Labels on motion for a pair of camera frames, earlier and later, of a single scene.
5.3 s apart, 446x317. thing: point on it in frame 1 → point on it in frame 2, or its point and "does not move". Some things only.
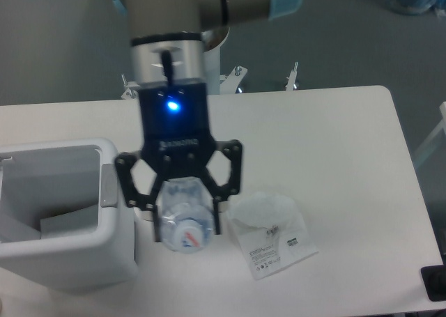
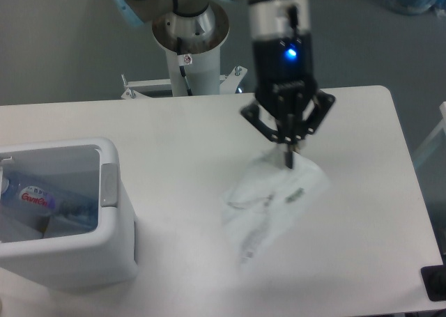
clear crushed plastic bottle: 187,214 → 60,206
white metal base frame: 228,83 does not move
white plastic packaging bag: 271,233 → 265,198
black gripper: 175,127 → 286,86
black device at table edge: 434,279 does not move
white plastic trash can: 65,222 does not move
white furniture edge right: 428,142 does not move
